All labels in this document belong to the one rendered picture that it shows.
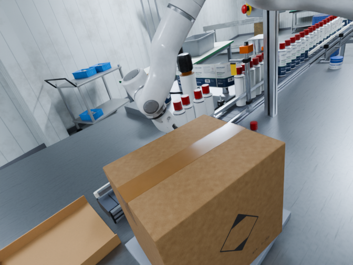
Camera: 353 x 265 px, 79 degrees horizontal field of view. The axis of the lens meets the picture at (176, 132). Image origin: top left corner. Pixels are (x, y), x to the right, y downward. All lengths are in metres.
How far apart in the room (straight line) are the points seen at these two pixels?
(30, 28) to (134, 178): 3.61
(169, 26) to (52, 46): 3.41
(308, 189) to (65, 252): 0.76
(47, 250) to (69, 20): 3.74
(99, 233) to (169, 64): 0.56
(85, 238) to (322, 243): 0.65
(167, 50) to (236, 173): 0.42
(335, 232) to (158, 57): 0.64
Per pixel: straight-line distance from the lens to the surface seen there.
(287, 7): 0.72
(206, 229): 0.38
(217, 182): 0.37
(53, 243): 0.86
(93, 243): 0.77
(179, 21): 0.67
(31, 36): 3.90
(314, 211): 0.73
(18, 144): 3.82
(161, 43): 0.67
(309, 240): 0.67
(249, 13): 1.16
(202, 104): 0.91
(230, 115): 1.11
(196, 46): 3.13
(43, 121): 3.62
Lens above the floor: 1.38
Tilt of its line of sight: 28 degrees down
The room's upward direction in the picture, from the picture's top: 14 degrees counter-clockwise
